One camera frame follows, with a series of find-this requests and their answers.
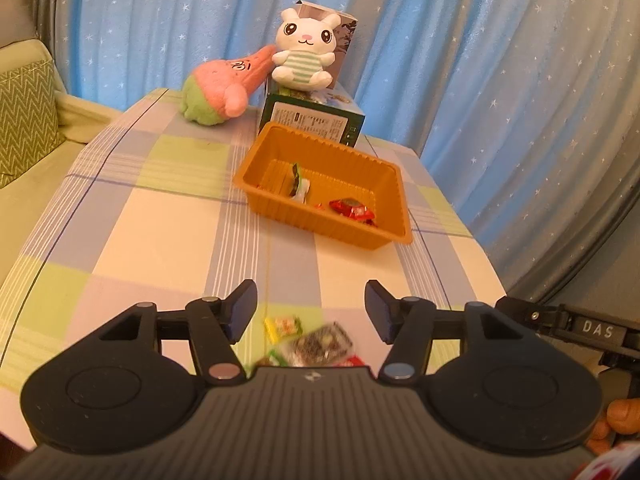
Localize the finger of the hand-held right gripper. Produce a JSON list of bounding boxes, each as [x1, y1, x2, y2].
[[494, 296, 568, 333]]

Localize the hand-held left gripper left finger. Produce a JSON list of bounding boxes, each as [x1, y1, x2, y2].
[[97, 279, 258, 386]]

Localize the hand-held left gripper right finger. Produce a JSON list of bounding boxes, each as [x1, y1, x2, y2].
[[364, 280, 526, 386]]

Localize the yellow green candy packet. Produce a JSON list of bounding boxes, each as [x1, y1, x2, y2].
[[263, 315, 303, 337]]

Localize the clear packet of dark snack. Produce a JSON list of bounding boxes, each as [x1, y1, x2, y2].
[[277, 323, 357, 368]]

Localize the red candy with white label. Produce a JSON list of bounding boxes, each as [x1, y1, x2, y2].
[[316, 198, 377, 227]]

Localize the green white snack packet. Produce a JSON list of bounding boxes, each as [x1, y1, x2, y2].
[[289, 162, 312, 203]]

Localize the orange plastic tray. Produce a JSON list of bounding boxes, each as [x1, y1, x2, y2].
[[233, 121, 414, 252]]

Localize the person's right hand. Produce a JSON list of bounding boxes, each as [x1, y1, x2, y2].
[[585, 397, 640, 456]]

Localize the dark green carton box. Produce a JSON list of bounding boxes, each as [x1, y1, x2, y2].
[[257, 80, 366, 148]]

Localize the pink green starfish plush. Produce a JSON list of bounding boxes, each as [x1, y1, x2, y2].
[[181, 45, 277, 126]]

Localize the light green sofa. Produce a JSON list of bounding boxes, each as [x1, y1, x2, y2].
[[0, 37, 121, 286]]

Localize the white bunny plush toy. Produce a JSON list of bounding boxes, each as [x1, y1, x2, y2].
[[270, 7, 342, 92]]

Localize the blue star curtain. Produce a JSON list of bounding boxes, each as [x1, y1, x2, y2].
[[50, 0, 640, 301]]

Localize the tall printed paper box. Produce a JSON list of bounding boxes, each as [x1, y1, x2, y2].
[[292, 0, 358, 83]]

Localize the green zigzag cushion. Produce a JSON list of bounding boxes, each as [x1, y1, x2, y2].
[[0, 60, 68, 188]]

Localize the plain grey curtain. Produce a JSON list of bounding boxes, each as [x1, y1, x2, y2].
[[30, 0, 71, 96]]

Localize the beige cushion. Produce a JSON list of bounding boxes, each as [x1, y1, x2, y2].
[[0, 0, 41, 51]]

